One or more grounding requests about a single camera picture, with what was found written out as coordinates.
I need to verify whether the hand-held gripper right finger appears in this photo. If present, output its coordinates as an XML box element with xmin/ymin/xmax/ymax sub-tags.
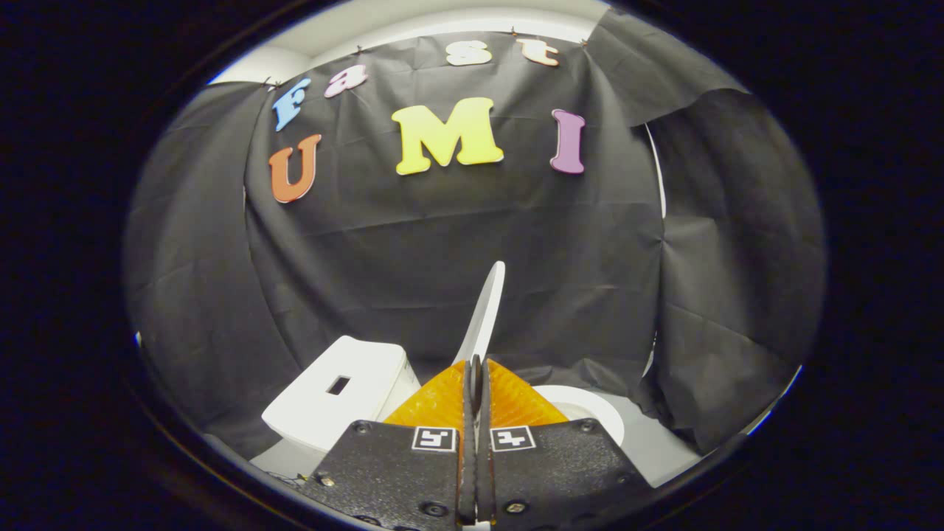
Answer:
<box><xmin>476</xmin><ymin>355</ymin><xmax>654</xmax><ymax>528</ymax></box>

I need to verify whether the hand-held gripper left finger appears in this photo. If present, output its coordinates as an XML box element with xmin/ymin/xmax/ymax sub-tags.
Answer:
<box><xmin>299</xmin><ymin>355</ymin><xmax>476</xmax><ymax>528</ymax></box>

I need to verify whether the white toilet seat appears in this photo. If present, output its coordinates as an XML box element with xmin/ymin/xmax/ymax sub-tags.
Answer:
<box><xmin>532</xmin><ymin>385</ymin><xmax>626</xmax><ymax>447</ymax></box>

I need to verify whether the black backdrop cloth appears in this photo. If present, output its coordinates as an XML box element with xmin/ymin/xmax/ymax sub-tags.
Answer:
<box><xmin>124</xmin><ymin>11</ymin><xmax>827</xmax><ymax>458</ymax></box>

